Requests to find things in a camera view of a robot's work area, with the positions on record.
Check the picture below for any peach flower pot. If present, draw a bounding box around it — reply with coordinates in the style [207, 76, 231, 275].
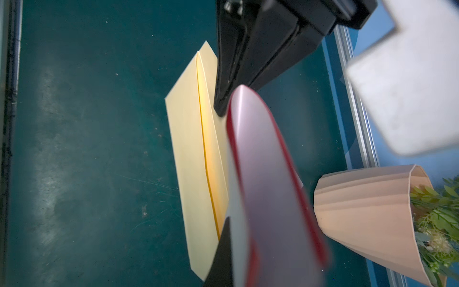
[314, 165, 447, 287]

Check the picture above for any red letter paper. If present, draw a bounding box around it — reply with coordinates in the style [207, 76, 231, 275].
[226, 85, 329, 287]

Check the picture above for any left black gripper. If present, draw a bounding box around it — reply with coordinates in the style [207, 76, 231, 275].
[213, 1, 378, 117]

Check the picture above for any large yellow envelope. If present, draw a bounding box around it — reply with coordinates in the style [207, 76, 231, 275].
[165, 42, 228, 281]

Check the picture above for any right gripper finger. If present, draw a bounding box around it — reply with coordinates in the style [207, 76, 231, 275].
[203, 217, 233, 287]

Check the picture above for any white flower plant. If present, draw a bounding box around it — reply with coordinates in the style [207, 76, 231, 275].
[410, 177, 459, 287]

